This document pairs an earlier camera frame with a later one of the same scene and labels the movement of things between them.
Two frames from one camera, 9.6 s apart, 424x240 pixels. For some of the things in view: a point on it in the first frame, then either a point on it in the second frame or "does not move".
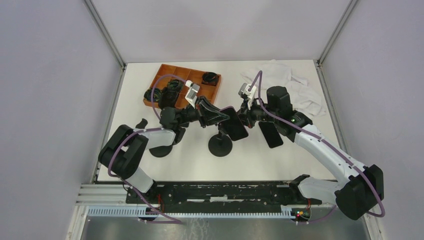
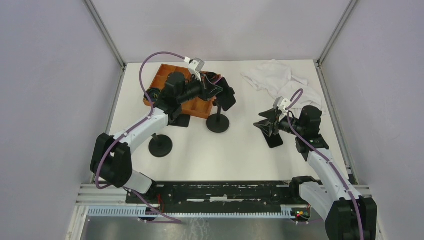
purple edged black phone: [234, 126] to [226, 98]
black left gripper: [207, 113] to [208, 90]
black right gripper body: [257, 113] to [284, 125]
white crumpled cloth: [275, 73] does not move
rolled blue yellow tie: [157, 94] does not move
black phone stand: [161, 151] does not move
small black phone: [270, 134] does not move
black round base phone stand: [220, 145] to [218, 123]
